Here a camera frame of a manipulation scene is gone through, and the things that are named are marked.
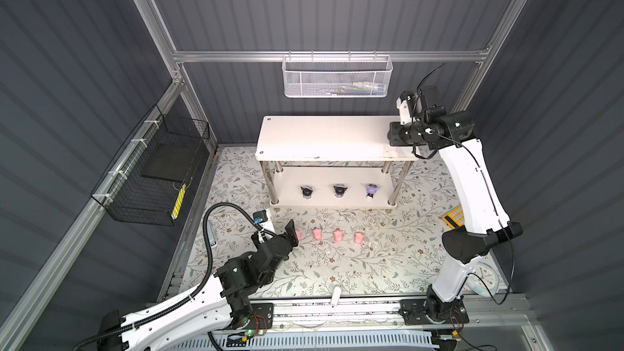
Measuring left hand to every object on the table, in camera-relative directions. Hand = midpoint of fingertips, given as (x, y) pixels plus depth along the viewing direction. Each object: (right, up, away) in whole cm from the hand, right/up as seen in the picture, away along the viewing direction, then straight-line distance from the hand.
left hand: (284, 225), depth 75 cm
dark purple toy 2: (+19, +10, +16) cm, 26 cm away
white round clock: (+67, -18, +3) cm, 69 cm away
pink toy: (+3, -7, +15) cm, 17 cm away
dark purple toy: (+6, +9, +16) cm, 19 cm away
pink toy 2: (+11, -6, +14) cm, 18 cm away
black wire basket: (-41, +14, -4) cm, 44 cm away
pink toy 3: (+18, -7, +14) cm, 24 cm away
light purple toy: (+31, +10, +18) cm, 38 cm away
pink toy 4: (+26, -8, +13) cm, 30 cm away
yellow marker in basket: (-31, +10, -3) cm, 32 cm away
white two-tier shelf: (+17, +21, +39) cm, 48 cm away
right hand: (+34, +28, -3) cm, 44 cm away
